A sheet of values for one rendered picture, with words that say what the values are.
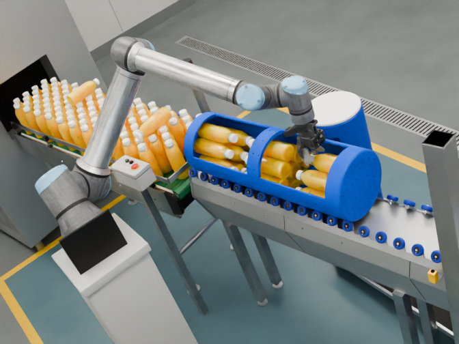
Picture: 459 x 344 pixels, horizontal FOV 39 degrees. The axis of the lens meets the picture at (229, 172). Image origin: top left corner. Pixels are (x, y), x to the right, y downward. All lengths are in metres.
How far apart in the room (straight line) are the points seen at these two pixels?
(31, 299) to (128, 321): 1.85
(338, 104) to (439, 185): 1.46
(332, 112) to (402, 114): 1.77
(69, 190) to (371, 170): 1.17
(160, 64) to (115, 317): 1.04
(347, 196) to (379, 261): 0.29
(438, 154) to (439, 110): 3.12
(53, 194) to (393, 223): 1.32
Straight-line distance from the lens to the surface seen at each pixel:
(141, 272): 2.65
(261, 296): 3.61
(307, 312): 3.55
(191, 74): 2.32
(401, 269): 2.46
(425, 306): 2.92
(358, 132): 3.03
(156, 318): 2.81
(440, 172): 1.65
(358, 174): 2.44
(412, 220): 2.54
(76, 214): 2.54
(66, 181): 2.60
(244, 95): 2.23
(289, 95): 2.33
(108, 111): 2.64
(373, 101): 4.96
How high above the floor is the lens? 2.67
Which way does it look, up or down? 35 degrees down
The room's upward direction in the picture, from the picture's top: 22 degrees counter-clockwise
